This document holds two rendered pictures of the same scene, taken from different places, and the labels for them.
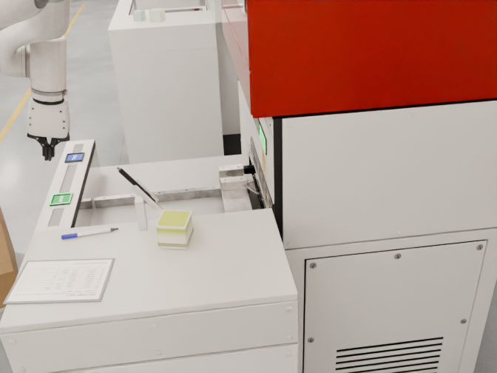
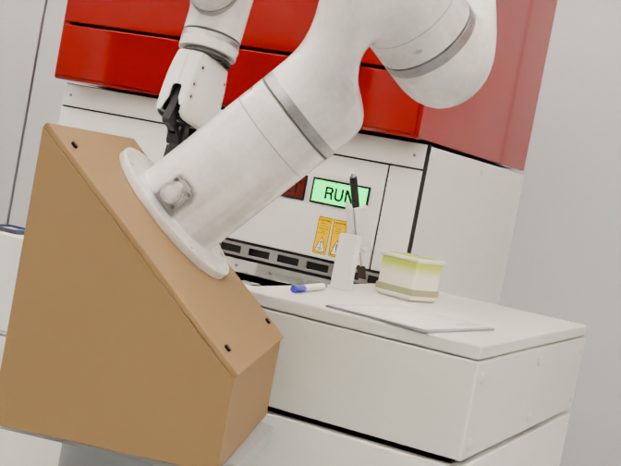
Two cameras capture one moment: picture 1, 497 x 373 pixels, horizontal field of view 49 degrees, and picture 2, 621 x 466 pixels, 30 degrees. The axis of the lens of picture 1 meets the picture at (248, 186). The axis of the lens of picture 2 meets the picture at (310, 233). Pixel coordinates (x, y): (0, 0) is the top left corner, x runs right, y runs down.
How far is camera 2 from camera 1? 195 cm
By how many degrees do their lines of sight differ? 62
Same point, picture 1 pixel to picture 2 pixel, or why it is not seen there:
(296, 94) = (443, 116)
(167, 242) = (421, 288)
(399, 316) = not seen: outside the picture
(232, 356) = (548, 429)
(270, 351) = (561, 422)
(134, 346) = (523, 402)
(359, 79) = (469, 113)
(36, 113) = (204, 78)
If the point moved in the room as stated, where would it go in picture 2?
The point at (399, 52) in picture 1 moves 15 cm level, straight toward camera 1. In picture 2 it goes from (489, 91) to (549, 96)
